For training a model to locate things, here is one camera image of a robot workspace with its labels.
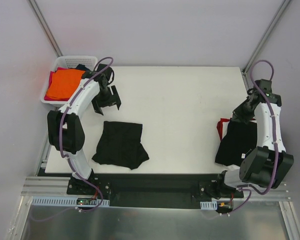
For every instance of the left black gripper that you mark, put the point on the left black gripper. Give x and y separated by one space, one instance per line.
106 101

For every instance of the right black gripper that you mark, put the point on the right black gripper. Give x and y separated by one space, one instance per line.
239 113

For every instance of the black t shirt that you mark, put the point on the black t shirt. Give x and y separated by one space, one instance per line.
237 142
120 145

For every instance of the white plastic laundry basket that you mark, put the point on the white plastic laundry basket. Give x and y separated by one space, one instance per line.
61 63

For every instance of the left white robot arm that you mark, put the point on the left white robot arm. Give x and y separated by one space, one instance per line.
65 130

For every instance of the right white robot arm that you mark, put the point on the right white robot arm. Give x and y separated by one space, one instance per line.
253 144

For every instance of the navy t shirt in basket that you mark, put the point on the navy t shirt in basket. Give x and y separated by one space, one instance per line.
82 67

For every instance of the orange t shirt in basket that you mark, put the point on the orange t shirt in basket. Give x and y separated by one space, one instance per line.
70 81

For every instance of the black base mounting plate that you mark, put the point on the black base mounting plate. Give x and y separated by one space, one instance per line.
171 191

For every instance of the right aluminium corner post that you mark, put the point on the right aluminium corner post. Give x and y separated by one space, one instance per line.
280 12

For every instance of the aluminium corner post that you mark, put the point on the aluminium corner post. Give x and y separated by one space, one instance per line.
280 12
34 6

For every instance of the left aluminium corner post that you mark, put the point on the left aluminium corner post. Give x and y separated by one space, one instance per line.
34 6

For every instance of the right white cable duct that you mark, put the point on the right white cable duct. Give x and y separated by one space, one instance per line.
209 205

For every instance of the white cable duct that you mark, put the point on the white cable duct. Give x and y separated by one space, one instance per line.
209 205
57 201

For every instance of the left white cable duct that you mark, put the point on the left white cable duct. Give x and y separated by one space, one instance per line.
57 201

